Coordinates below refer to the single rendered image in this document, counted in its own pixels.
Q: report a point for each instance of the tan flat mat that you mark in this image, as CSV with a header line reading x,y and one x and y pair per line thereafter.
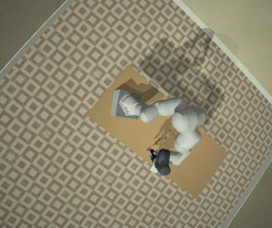
x,y
166,134

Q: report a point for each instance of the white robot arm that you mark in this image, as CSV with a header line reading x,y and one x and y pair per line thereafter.
x,y
184,119

